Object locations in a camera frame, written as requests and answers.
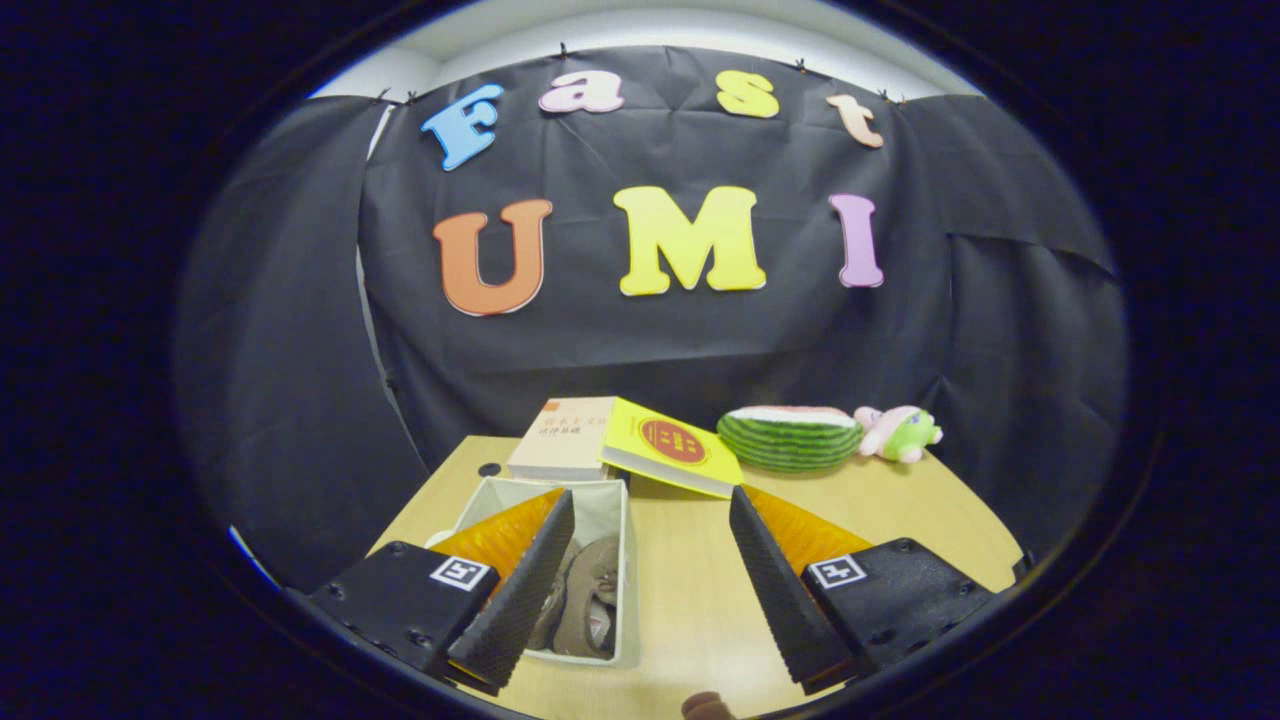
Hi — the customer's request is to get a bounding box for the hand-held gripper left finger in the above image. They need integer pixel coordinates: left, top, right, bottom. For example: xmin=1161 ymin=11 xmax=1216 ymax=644
xmin=305 ymin=488 xmax=577 ymax=696

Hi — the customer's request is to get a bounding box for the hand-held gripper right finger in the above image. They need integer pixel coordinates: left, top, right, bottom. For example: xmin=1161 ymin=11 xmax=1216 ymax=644
xmin=729 ymin=485 xmax=999 ymax=693

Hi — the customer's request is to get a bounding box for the brown fuzzy shoe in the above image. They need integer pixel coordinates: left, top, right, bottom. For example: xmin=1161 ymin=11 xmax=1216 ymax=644
xmin=525 ymin=540 xmax=581 ymax=651
xmin=553 ymin=535 xmax=621 ymax=661

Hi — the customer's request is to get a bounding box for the light green fabric storage box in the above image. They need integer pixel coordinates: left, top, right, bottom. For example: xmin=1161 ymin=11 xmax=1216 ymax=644
xmin=425 ymin=476 xmax=641 ymax=669

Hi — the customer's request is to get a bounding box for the watermelon slice plush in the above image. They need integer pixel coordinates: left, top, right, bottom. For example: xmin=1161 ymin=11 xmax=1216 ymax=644
xmin=717 ymin=405 xmax=863 ymax=473

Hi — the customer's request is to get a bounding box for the beige book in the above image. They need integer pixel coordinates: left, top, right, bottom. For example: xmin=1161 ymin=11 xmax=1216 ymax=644
xmin=507 ymin=396 xmax=618 ymax=482

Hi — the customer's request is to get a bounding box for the yellow book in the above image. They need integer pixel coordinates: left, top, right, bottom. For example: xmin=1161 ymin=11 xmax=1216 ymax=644
xmin=600 ymin=397 xmax=744 ymax=499

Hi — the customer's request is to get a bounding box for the pink and green plush toy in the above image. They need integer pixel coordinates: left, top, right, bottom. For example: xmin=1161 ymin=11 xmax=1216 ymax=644
xmin=853 ymin=404 xmax=944 ymax=464

